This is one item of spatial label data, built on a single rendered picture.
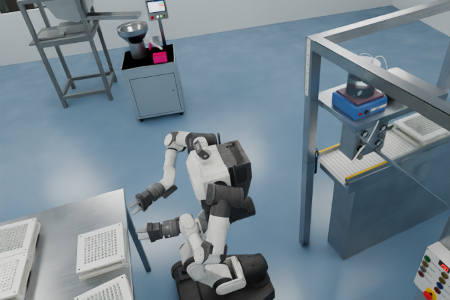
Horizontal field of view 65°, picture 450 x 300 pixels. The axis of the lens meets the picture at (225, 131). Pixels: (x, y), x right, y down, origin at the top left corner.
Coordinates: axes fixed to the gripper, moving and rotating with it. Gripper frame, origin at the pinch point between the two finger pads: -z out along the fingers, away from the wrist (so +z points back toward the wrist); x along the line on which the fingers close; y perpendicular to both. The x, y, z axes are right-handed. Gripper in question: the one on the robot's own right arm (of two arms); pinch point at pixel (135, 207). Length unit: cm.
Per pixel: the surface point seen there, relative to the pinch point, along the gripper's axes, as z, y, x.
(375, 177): 111, -91, 15
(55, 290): -53, 2, 15
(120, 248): -19.3, -9.7, 7.9
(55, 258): -44, 20, 15
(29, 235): -46, 40, 8
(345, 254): 105, -83, 94
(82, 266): -37.6, -2.3, 8.0
